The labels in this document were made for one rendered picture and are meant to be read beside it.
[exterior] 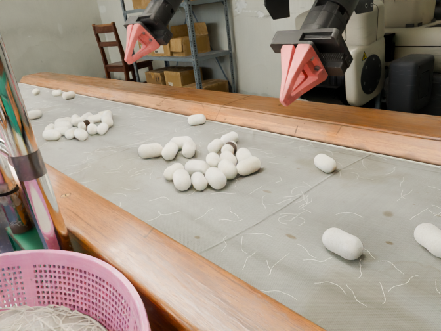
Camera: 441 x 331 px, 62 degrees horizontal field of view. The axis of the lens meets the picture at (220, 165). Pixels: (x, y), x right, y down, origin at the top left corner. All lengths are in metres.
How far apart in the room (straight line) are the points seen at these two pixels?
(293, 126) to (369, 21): 0.52
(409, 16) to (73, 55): 4.74
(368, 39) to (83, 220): 0.85
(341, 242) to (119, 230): 0.19
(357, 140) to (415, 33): 0.76
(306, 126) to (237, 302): 0.38
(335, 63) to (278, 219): 0.26
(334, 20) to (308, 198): 0.26
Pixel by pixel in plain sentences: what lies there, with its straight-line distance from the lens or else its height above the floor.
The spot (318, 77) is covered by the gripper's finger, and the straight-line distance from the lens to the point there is 0.54.
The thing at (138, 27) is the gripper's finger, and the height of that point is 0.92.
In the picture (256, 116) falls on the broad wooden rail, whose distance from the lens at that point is 0.65.
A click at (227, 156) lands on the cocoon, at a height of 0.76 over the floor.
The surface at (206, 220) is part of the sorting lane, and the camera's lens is 0.38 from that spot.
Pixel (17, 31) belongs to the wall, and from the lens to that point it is 5.36.
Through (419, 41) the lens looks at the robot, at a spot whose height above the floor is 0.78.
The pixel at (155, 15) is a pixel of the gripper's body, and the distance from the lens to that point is 0.82.
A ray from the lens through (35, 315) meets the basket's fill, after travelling 0.35.
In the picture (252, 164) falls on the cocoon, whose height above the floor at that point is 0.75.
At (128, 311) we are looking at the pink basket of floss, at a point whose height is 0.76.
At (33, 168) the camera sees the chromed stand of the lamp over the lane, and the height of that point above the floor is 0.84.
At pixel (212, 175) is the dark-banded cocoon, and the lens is 0.43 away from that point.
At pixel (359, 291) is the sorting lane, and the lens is 0.30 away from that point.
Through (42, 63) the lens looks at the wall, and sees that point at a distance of 5.42.
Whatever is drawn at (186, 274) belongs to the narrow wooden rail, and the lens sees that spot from 0.28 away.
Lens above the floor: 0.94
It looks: 24 degrees down
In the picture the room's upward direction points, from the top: 7 degrees counter-clockwise
